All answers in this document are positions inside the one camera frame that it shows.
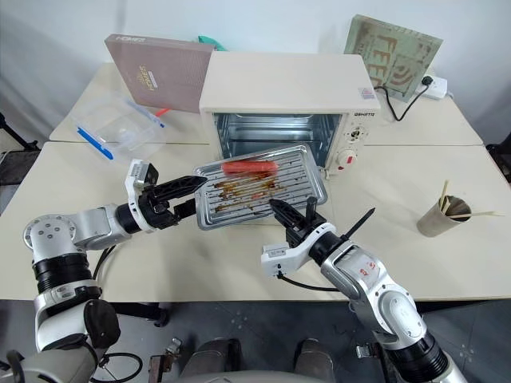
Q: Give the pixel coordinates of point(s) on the red and white pen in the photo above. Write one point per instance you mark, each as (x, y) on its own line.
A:
(163, 111)

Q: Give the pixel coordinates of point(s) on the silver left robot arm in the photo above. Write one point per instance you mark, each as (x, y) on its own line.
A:
(48, 235)

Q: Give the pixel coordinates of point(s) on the metal floor clamp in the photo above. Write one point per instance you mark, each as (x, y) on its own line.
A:
(165, 359)
(367, 350)

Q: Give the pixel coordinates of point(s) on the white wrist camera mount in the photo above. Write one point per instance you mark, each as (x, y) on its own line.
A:
(279, 255)
(137, 172)

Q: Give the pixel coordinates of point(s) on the wooden chopstick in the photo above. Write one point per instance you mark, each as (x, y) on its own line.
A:
(479, 214)
(444, 195)

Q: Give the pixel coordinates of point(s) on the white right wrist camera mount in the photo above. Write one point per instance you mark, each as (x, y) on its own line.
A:
(279, 255)

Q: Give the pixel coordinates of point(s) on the black tripod stand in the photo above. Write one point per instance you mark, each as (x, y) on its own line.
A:
(16, 133)

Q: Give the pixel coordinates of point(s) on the clear plastic container blue clips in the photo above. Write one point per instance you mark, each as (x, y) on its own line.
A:
(120, 127)

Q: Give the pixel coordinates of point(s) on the black equipment case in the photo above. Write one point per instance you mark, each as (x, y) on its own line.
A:
(501, 157)

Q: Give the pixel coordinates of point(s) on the cream toaster oven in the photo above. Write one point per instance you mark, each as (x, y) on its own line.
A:
(287, 84)

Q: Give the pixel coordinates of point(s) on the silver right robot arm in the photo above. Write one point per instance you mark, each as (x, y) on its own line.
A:
(359, 271)

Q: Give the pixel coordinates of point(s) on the brown paper cup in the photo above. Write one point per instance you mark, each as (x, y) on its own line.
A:
(441, 221)

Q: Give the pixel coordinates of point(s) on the cream oven knob red mark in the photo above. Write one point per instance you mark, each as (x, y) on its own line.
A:
(347, 159)

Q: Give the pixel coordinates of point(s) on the brown flat gift box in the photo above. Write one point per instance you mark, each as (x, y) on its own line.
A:
(159, 72)

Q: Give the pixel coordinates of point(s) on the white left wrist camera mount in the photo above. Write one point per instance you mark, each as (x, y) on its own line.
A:
(137, 172)

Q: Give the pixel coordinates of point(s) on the white power strip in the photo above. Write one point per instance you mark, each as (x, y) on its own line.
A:
(433, 88)

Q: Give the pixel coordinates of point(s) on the green printed board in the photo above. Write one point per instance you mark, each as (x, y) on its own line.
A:
(393, 56)

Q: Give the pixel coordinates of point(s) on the green crumpled cloth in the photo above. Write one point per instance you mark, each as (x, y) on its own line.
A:
(209, 43)

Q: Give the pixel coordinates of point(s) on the dark rounded shape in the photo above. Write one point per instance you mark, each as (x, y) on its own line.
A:
(217, 361)
(315, 361)

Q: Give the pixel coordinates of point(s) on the red sausage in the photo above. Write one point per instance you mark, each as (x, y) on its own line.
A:
(249, 167)

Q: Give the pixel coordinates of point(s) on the stained metal baking tray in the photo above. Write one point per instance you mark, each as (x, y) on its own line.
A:
(259, 191)

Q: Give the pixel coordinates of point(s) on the black table leg caster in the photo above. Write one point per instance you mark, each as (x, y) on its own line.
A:
(153, 313)

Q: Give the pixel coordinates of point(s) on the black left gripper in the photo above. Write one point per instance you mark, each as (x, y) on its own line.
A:
(156, 211)

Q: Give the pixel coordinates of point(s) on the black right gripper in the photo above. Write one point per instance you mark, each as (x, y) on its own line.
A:
(299, 233)

